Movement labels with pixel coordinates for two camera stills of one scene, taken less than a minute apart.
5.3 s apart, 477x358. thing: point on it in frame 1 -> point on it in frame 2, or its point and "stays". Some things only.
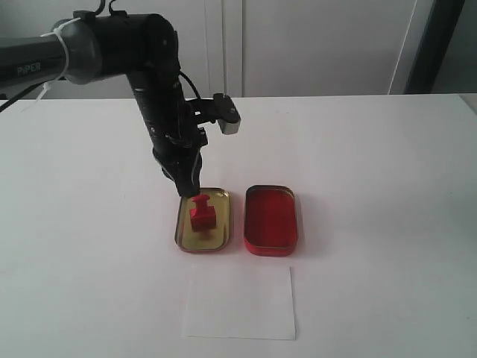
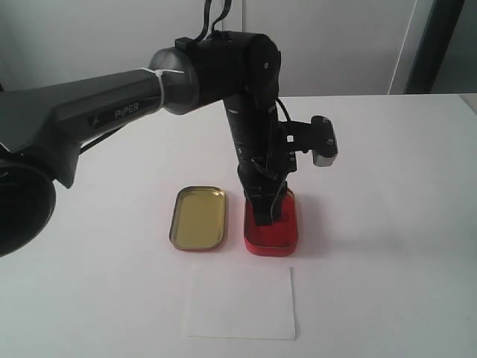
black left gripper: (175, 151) -> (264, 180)
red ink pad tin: (270, 221) stays
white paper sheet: (243, 301) stays
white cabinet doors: (257, 48) stays
